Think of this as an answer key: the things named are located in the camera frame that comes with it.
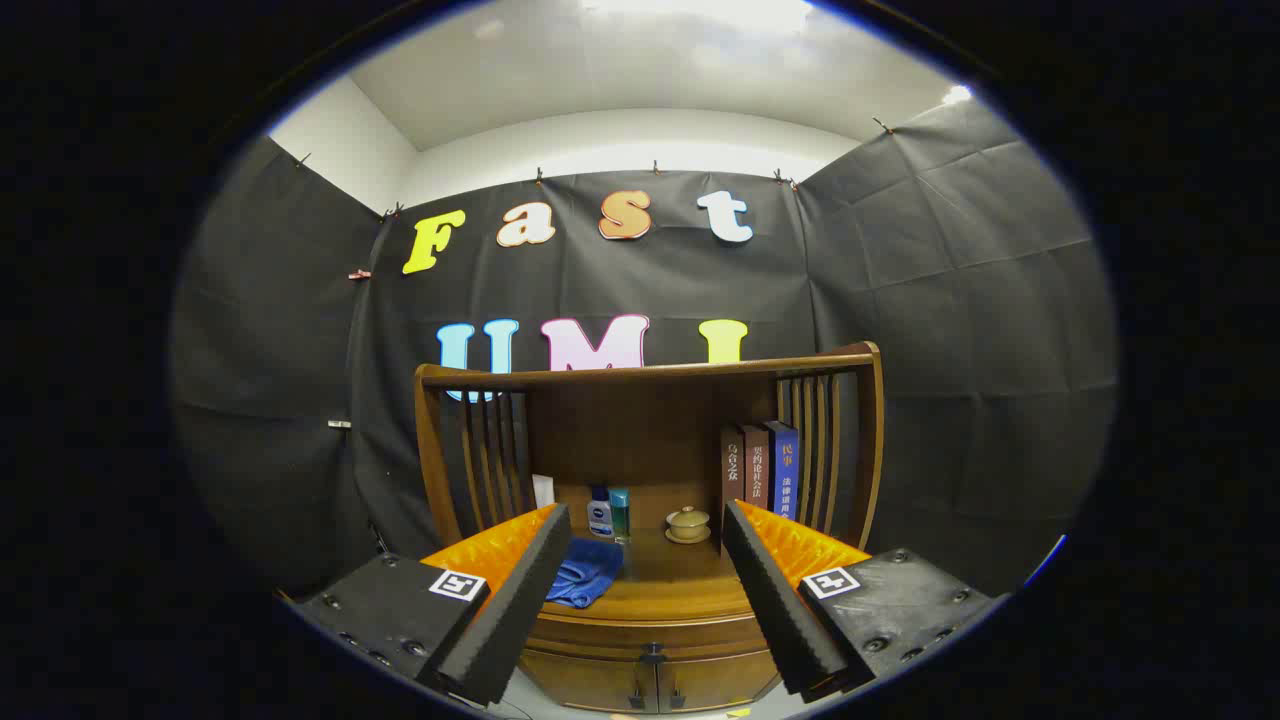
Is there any blue towel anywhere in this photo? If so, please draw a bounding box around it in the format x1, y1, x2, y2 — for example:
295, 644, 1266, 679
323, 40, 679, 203
545, 537, 625, 609

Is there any reddish brown book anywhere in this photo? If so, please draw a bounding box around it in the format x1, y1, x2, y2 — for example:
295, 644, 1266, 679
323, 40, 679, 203
742, 425, 771, 511

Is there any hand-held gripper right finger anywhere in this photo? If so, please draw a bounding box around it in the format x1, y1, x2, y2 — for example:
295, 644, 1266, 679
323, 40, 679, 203
722, 499, 1001, 703

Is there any wooden cabinet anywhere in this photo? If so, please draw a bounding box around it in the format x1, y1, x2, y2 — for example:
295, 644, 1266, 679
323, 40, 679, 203
414, 342, 885, 715

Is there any blue book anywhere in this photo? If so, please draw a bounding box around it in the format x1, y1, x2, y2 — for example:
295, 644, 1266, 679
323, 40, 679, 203
765, 420, 800, 519

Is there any wooden drawer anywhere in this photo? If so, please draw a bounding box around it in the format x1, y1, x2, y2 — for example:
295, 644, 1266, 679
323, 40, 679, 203
526, 610, 773, 669

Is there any dark brown book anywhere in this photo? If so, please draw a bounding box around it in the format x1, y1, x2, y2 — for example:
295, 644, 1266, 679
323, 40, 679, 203
720, 428, 747, 556

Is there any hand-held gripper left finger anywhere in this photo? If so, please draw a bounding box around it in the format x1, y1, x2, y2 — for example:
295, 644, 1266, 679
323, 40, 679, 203
295, 503, 572, 707

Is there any wooden countertop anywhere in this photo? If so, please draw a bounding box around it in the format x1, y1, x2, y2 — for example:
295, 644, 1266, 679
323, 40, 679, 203
540, 526, 743, 623

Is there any beige lidded teacup with saucer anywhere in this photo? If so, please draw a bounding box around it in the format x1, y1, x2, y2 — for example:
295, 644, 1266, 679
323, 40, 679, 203
665, 506, 713, 545

